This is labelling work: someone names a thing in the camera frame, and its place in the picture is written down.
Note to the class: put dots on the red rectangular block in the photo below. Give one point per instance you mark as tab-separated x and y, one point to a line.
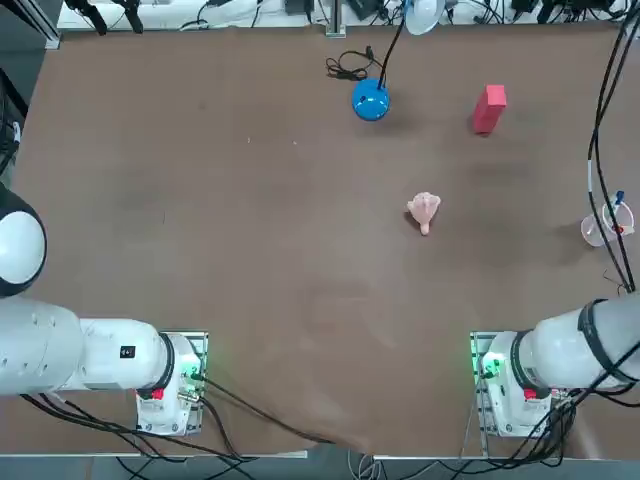
487	112

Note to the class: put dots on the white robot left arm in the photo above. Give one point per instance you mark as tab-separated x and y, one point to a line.
30	350

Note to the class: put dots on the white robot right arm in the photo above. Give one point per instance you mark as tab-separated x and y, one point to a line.
560	350

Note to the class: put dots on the pink plush pig toy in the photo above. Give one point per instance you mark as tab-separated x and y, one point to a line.
424	210

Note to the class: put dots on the blue desk lamp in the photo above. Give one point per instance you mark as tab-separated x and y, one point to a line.
370	100

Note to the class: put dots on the clear pink pen cup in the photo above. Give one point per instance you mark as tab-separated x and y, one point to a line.
592	230

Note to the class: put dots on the black tripod leg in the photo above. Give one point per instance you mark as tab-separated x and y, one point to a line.
131	15
95	15

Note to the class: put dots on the blue and white pen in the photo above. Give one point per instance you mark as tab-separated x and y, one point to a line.
619	197

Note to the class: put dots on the aluminium camera post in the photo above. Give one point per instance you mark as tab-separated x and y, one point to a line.
335	20

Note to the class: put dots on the aluminium frame profile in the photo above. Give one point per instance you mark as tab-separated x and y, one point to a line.
45	30

